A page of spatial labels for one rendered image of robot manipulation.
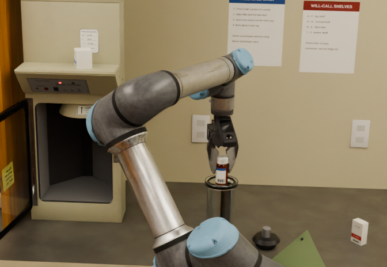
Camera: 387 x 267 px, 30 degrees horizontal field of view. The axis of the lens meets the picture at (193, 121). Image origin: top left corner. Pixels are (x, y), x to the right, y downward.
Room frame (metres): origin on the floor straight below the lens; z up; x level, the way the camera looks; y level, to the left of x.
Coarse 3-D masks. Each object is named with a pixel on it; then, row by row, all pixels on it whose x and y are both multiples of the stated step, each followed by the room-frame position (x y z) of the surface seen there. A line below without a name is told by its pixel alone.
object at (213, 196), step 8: (208, 176) 2.21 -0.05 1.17; (232, 176) 2.21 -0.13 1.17; (208, 184) 2.14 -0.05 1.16; (216, 184) 2.21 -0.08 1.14; (232, 184) 2.14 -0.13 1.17; (208, 192) 2.15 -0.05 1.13; (216, 192) 2.13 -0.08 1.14; (224, 192) 2.13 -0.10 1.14; (232, 192) 2.15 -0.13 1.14; (208, 200) 2.15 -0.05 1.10; (216, 200) 2.13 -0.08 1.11; (224, 200) 2.13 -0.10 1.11; (232, 200) 2.15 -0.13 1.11; (208, 208) 2.15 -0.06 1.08; (216, 208) 2.13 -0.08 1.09; (224, 208) 2.13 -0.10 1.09; (232, 208) 2.15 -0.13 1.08; (208, 216) 2.15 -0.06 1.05; (216, 216) 2.13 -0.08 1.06; (224, 216) 2.13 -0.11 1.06; (232, 216) 2.15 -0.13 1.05
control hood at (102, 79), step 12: (24, 72) 2.21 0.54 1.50; (36, 72) 2.21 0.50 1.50; (48, 72) 2.21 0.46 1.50; (60, 72) 2.21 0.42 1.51; (72, 72) 2.21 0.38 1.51; (84, 72) 2.21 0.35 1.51; (96, 72) 2.21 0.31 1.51; (108, 72) 2.21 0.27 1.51; (24, 84) 2.26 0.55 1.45; (96, 84) 2.25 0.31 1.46; (108, 84) 2.24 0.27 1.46
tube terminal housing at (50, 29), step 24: (24, 24) 2.33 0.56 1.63; (48, 24) 2.33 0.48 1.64; (72, 24) 2.32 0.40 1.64; (96, 24) 2.32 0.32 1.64; (120, 24) 2.34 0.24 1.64; (24, 48) 2.33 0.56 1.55; (48, 48) 2.33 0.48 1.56; (72, 48) 2.32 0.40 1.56; (120, 48) 2.33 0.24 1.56; (120, 72) 2.33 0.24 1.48; (48, 96) 2.33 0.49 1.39; (72, 96) 2.32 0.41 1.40; (96, 96) 2.32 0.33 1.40; (120, 168) 2.32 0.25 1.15; (120, 192) 2.32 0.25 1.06; (48, 216) 2.33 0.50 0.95; (72, 216) 2.32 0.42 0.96; (96, 216) 2.32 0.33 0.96; (120, 216) 2.32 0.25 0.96
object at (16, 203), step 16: (16, 112) 2.23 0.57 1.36; (0, 128) 2.11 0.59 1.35; (16, 128) 2.22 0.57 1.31; (0, 144) 2.11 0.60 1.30; (16, 144) 2.21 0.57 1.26; (0, 160) 2.10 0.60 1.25; (16, 160) 2.21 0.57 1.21; (16, 176) 2.20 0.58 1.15; (16, 192) 2.20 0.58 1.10; (0, 208) 2.08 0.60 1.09; (16, 208) 2.19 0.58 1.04; (0, 224) 2.08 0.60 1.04
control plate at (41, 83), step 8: (32, 80) 2.24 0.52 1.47; (40, 80) 2.24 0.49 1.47; (48, 80) 2.24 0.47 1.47; (56, 80) 2.24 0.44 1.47; (64, 80) 2.23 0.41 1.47; (72, 80) 2.23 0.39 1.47; (80, 80) 2.23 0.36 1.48; (32, 88) 2.28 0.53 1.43; (40, 88) 2.28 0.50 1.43; (48, 88) 2.27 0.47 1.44; (72, 88) 2.27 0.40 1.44; (80, 88) 2.27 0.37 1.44; (88, 88) 2.27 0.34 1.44
